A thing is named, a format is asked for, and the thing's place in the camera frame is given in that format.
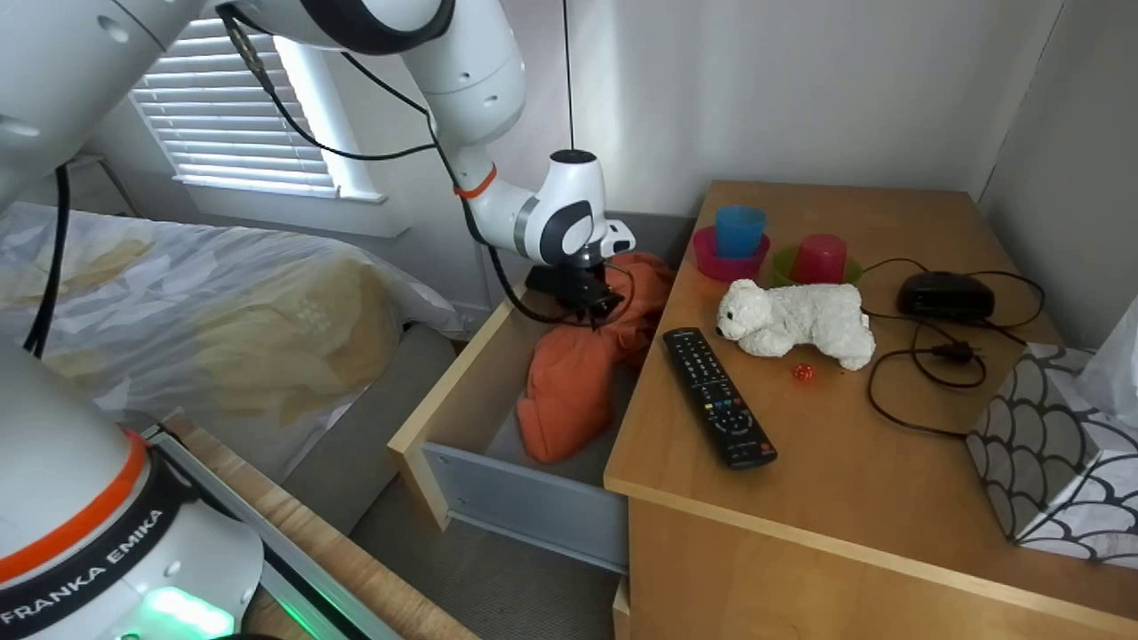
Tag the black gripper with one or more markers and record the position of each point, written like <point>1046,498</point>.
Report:
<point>582,285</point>

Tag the orange towel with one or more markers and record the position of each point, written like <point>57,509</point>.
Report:
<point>571,393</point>

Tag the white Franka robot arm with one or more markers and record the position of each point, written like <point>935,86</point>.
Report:
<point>475,72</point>

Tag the wooden cabinet drawer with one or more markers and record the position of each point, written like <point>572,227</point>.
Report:
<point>519,509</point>

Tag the wooden cabinet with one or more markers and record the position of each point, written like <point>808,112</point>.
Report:
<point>828,475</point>

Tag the pink plastic plate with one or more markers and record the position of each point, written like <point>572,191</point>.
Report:
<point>707,259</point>

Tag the blue plastic cup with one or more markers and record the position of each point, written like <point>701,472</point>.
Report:
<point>741,234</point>

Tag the black remote control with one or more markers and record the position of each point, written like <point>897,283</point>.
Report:
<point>717,398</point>

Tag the white plush bear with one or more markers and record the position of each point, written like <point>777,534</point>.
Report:
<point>803,318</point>

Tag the red plastic cup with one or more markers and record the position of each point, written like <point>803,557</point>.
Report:
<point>818,259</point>

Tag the small red object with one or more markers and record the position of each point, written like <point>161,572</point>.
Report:
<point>803,373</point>

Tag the black alarm clock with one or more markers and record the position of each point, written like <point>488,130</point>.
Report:
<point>944,298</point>

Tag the wooden robot table edge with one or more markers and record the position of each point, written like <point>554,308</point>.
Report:
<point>321,539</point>

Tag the white window blinds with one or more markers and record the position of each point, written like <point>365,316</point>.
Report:
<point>213,130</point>

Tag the white bed blanket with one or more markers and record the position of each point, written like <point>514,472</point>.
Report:
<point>180,321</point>

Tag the scale patterned tissue box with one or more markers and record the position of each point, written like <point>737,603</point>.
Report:
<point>1044,475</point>

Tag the white window frame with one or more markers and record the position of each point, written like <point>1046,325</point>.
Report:
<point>332,130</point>

